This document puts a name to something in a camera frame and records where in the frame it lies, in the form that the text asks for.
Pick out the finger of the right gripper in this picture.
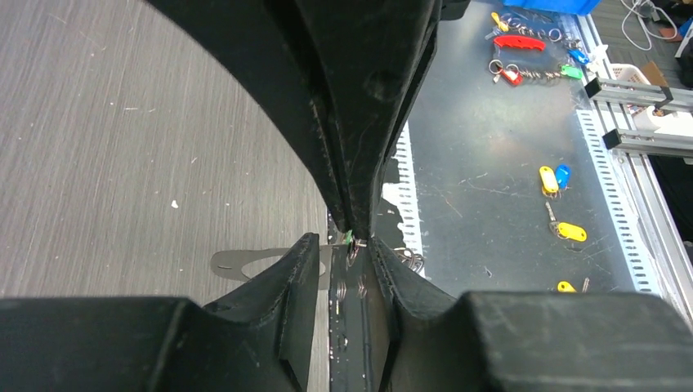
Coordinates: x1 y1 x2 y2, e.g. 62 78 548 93
150 1 352 231
298 1 441 239

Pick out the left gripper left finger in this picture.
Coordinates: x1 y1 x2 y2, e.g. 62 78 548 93
1 233 320 391

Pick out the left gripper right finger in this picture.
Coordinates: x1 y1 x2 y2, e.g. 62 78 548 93
369 238 692 391

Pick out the yellow key tag tray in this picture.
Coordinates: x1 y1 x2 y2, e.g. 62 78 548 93
544 201 588 243
557 281 578 292

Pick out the red key tag on tray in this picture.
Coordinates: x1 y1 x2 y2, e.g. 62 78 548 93
488 60 524 87

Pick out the yellow key tag on tray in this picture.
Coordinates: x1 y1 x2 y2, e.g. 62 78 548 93
539 166 560 198

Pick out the green key tag on tray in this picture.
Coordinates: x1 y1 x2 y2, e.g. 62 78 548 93
560 65 583 79

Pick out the blue plastic bin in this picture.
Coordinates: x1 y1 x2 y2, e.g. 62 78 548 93
502 0 601 16

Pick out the small white basket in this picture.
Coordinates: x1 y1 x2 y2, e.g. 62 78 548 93
610 63 651 85

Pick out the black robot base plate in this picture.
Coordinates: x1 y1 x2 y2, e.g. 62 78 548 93
327 157 407 392

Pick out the silver ring on plate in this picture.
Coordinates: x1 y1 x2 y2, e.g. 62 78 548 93
346 240 369 266

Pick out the white slotted cable duct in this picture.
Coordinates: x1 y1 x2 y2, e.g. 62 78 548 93
378 125 426 277

